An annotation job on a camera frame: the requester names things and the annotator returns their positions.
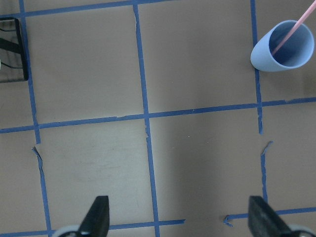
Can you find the blue plastic cup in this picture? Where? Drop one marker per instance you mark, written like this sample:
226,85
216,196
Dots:
294,53

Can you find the black wire mug rack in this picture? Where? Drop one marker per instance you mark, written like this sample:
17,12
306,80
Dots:
13,60

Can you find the pink chopstick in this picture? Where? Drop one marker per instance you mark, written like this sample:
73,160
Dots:
296,26

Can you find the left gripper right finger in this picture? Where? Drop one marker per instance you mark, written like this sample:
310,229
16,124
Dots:
263,220

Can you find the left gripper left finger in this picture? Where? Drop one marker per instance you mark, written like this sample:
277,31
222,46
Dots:
97,221

